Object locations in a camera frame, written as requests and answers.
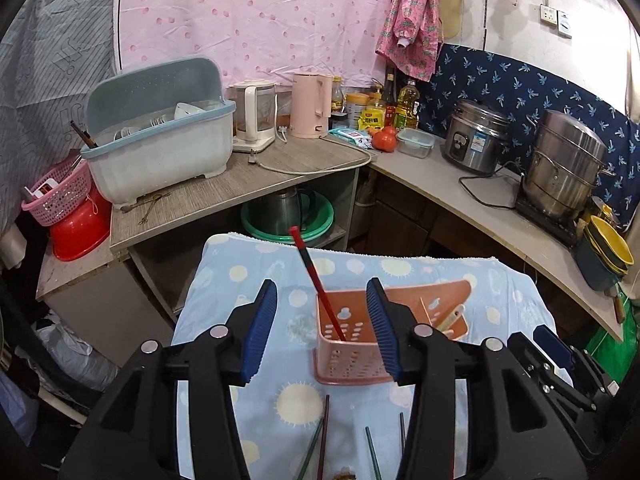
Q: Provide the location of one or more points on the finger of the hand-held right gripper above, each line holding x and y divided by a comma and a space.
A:
595, 372
550, 347

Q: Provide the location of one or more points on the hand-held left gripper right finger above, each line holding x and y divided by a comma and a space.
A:
382, 330

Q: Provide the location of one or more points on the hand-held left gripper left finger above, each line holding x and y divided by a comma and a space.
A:
260, 330

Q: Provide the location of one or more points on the pink plastic utensil holder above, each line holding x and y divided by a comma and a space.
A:
350, 355

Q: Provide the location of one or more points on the red chopstick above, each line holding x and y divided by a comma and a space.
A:
315, 280

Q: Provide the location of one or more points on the dark brown chopstick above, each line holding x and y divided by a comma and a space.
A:
324, 435
402, 432

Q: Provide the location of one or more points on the green chopstick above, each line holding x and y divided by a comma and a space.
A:
373, 452
310, 450

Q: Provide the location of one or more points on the green bag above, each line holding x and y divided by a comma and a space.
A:
620, 350

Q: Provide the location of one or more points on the thin beige wooden stick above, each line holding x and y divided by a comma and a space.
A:
424, 311

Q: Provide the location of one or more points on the blue dotted tablecloth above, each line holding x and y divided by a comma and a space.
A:
295, 410

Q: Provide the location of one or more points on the dark teal bowl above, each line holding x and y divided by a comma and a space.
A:
595, 272

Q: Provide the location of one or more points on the green plastic basin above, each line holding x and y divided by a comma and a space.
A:
320, 232

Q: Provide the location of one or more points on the stack of yellow and grey bowls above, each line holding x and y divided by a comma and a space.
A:
612, 245

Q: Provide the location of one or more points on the steel kettle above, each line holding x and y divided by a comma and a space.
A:
282, 210

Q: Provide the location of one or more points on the black induction cooker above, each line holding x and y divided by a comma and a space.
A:
545, 222

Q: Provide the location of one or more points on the curved white counter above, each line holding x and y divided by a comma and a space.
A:
480, 220

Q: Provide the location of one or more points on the gold spoon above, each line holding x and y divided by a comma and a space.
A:
345, 475

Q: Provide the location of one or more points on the grey wood cabinet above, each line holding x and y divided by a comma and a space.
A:
260, 180

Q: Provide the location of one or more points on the white plastic bag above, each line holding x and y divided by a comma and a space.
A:
80, 355

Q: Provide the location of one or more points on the steel steamer pot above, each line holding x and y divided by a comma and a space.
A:
565, 160

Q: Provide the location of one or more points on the clear food container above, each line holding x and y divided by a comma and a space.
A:
416, 144

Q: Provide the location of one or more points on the orange red tomato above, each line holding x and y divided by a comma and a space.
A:
384, 140

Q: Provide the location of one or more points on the blue white dish drainer box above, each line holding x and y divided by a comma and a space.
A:
165, 160

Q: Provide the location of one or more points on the wet wipes packet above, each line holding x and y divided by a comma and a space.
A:
347, 136

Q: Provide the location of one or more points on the red plastic basin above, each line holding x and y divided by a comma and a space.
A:
80, 235

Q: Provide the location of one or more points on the yellow seasoning packet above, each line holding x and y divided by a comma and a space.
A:
371, 122

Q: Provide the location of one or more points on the steel rice cooker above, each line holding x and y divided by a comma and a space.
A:
475, 140

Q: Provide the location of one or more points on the white glass kettle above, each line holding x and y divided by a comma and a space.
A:
255, 115

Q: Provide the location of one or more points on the cooking oil bottle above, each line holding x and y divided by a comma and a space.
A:
409, 107

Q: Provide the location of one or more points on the yellow can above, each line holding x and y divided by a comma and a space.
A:
356, 107

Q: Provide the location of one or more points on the pink electric kettle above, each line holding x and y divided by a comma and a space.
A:
309, 105

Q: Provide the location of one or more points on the white bowl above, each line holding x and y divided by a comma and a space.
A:
189, 110

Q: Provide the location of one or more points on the dark sauce bottle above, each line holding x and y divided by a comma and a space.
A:
389, 97

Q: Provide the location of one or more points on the small brown bottle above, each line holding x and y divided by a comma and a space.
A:
338, 96

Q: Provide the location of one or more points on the pink plastic basket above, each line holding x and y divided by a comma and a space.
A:
60, 200

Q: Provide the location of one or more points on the blue printed cloth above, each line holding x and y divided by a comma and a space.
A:
525, 80

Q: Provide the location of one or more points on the pink dotted curtain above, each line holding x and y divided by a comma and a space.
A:
250, 15

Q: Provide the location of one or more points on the pink floral garment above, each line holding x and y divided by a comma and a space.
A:
410, 15

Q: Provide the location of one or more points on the yellow hanging bag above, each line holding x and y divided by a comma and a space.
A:
451, 10

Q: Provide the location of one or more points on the grey striped cloth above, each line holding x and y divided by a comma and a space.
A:
55, 60

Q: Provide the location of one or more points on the white wall switch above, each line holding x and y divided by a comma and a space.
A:
565, 24

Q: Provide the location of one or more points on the white wall socket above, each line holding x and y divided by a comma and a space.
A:
548, 14

